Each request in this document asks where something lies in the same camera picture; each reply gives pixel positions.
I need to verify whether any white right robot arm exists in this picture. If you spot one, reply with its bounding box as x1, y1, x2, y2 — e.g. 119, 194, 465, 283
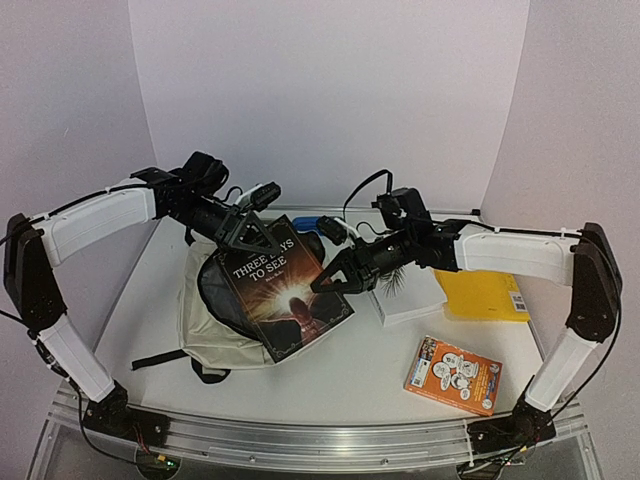
311, 220, 622, 413

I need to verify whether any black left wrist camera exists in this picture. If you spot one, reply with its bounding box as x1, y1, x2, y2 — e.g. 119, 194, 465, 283
182, 151, 229, 196

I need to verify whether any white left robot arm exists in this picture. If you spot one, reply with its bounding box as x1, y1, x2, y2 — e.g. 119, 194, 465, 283
1, 160, 281, 435

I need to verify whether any Three Days To See book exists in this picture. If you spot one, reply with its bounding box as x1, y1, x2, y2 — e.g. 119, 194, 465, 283
215, 215, 355, 363

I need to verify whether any palm leaf cover book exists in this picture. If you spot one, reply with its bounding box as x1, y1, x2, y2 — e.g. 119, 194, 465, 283
367, 264, 447, 327

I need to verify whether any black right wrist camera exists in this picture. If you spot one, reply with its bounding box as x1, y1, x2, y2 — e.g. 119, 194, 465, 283
372, 187, 433, 230

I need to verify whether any yellow paper folder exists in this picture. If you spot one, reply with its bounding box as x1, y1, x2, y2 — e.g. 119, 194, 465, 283
434, 270, 530, 323

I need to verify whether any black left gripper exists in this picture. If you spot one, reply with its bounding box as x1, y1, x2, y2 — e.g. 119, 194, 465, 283
168, 193, 283, 264

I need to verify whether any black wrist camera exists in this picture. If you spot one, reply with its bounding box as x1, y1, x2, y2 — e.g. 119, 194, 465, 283
372, 187, 433, 230
182, 151, 229, 196

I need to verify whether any orange comic book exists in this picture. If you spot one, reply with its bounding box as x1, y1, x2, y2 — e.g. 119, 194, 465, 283
404, 336, 503, 416

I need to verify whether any blue pencil case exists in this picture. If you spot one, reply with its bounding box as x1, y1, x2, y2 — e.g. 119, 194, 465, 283
292, 216, 319, 233

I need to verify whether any aluminium front rail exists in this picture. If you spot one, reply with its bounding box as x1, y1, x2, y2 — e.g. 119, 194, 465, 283
82, 401, 590, 473

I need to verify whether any cream white backpack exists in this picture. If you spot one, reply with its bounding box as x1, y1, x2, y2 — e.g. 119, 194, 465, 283
130, 229, 331, 385

